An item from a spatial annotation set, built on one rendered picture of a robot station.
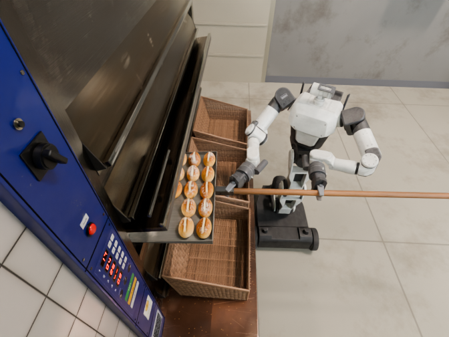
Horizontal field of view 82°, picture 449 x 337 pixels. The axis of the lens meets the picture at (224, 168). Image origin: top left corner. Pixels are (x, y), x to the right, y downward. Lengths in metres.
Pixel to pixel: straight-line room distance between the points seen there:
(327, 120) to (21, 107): 1.36
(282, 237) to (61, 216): 1.98
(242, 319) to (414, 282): 1.66
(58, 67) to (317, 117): 1.26
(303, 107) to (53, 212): 1.32
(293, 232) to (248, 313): 0.96
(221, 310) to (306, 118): 1.20
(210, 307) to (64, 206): 1.23
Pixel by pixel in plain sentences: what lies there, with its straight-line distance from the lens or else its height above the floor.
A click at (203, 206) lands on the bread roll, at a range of 1.19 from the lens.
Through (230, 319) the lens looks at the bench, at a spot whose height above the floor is 0.58.
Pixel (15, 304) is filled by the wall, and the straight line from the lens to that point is 0.62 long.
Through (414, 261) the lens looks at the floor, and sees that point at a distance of 2.97.
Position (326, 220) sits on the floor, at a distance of 2.82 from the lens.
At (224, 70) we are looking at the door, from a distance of 4.62.
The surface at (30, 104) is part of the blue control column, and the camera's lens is 0.54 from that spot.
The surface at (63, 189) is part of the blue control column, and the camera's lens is 0.61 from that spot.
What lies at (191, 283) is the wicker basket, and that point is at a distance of 1.53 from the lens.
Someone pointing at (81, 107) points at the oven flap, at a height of 1.84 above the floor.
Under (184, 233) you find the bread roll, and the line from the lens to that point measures 1.14.
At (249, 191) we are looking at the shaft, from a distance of 1.28.
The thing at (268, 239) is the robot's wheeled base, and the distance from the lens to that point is 2.34.
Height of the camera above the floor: 2.21
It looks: 46 degrees down
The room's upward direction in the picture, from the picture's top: 1 degrees clockwise
